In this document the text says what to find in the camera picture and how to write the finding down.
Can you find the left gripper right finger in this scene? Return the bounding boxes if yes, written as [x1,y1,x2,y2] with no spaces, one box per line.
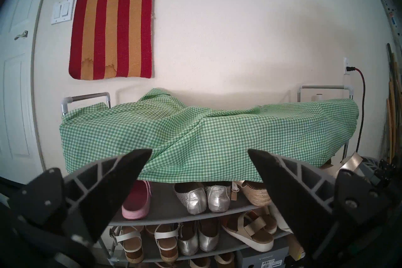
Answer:
[247,149,392,249]

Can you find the white light switch plate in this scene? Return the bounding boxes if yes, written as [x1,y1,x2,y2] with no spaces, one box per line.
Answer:
[51,0,75,25]

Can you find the cream canvas drawstring bag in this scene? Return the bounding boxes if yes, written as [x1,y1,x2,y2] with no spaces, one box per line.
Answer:
[270,205,294,235]

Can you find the red black power cable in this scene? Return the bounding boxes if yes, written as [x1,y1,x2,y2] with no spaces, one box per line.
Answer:
[345,66,366,153]

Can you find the striped flag wall hanging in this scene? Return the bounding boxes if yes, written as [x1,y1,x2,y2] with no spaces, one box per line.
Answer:
[69,0,155,80]

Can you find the white strap cork sandal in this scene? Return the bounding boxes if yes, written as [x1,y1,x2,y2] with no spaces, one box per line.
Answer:
[154,223,179,263]
[110,226,144,264]

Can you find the large grey Vionic shoebox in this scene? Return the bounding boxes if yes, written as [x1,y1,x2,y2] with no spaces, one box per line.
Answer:
[236,245,289,268]

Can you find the beige strap white-sole sandal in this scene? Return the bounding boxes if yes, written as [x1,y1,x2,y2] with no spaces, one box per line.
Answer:
[220,211,274,253]
[251,208,277,235]

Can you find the grey metal shoe rack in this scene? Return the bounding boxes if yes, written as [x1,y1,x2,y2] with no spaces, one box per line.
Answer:
[61,85,355,268]

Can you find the brown cardboard shoebox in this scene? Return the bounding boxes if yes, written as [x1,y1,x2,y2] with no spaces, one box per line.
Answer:
[287,234,306,261]

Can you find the pink slip-on shoe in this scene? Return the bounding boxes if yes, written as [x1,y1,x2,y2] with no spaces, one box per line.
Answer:
[122,180,152,220]

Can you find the brown suede shoe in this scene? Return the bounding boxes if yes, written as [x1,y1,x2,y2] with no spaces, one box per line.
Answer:
[189,257,211,268]
[214,253,235,268]

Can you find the wooden slats bundle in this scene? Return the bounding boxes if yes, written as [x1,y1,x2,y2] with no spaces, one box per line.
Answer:
[385,44,402,164]

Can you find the white panel door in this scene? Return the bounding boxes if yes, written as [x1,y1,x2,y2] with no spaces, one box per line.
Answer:
[0,0,44,183]

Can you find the beige espadrille platform sandal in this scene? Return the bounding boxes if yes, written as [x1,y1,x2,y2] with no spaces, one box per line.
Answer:
[334,152,364,177]
[231,179,272,206]

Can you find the green gingham cloth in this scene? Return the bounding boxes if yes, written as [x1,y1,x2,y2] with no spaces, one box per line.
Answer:
[60,88,359,184]

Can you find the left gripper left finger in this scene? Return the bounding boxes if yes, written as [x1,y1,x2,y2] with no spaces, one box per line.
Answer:
[9,149,153,243]

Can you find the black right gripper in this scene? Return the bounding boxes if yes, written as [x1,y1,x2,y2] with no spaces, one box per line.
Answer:
[359,157,402,208]

